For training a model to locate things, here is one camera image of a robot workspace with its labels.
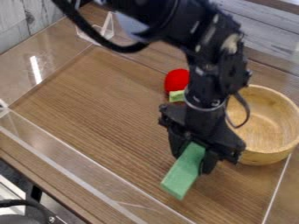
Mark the black table leg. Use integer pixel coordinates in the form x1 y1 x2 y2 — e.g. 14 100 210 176
31 185 43 202

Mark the green rectangular block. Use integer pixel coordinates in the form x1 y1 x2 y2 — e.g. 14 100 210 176
161 142 206 200

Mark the clear acrylic tray wall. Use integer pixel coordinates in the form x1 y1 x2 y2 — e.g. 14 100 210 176
0 100 195 224

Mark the red plush strawberry toy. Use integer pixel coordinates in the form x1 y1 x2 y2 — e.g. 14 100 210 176
163 68 190 102

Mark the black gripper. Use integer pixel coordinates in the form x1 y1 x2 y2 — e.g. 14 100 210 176
159 103 246 175

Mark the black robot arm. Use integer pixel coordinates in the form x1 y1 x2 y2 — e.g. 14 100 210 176
51 0 252 174

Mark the clear acrylic corner bracket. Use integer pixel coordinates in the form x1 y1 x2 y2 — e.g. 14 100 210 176
74 10 117 45

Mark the light wooden bowl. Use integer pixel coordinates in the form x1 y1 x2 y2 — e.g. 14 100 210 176
234 85 299 166

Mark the black cable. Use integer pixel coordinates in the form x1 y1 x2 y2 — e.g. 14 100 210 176
225 92 253 130

